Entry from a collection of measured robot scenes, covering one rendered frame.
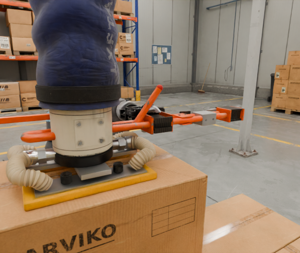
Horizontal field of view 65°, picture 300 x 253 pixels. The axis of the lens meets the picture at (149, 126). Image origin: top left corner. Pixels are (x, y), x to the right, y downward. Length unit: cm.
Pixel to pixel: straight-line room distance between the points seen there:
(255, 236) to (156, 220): 71
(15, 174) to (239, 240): 99
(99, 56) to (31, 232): 41
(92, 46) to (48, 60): 11
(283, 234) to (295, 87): 644
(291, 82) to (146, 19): 649
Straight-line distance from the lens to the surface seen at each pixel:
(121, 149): 75
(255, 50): 371
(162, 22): 1170
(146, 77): 1104
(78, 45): 59
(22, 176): 60
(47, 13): 61
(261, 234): 133
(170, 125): 79
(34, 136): 66
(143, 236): 70
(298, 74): 755
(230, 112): 96
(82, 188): 62
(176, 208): 71
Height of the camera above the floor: 132
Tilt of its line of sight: 15 degrees down
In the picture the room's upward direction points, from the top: straight up
